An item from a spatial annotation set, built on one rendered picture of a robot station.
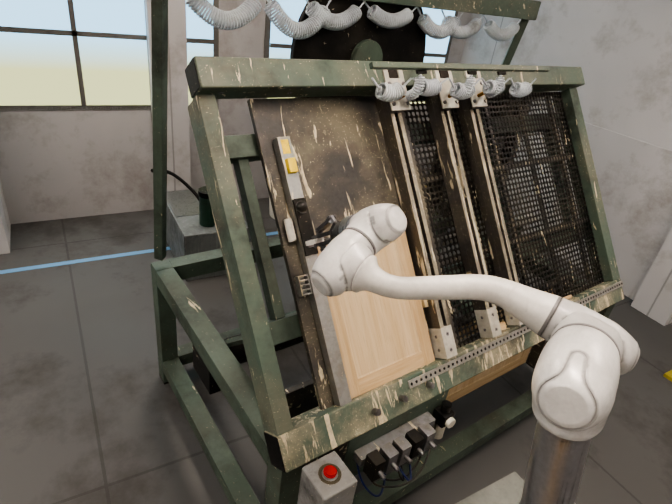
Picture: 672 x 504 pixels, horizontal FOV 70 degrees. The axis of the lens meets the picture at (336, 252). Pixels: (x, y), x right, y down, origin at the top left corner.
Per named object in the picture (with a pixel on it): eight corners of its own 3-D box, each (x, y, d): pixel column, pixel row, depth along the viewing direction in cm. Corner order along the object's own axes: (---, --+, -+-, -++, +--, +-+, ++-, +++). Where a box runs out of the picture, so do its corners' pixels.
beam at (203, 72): (191, 100, 153) (200, 87, 144) (183, 69, 153) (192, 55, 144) (568, 91, 273) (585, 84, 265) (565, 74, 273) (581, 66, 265)
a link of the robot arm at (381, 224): (361, 202, 132) (332, 231, 126) (397, 189, 119) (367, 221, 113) (383, 232, 135) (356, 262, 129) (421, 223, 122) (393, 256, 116)
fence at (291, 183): (334, 404, 168) (340, 406, 164) (272, 140, 167) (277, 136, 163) (345, 399, 170) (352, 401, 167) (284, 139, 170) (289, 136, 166)
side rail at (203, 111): (263, 430, 159) (277, 437, 150) (186, 107, 158) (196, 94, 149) (279, 423, 162) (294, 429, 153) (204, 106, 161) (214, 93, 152)
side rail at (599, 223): (593, 282, 275) (613, 281, 266) (551, 95, 274) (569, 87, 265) (600, 279, 279) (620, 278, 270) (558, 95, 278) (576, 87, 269)
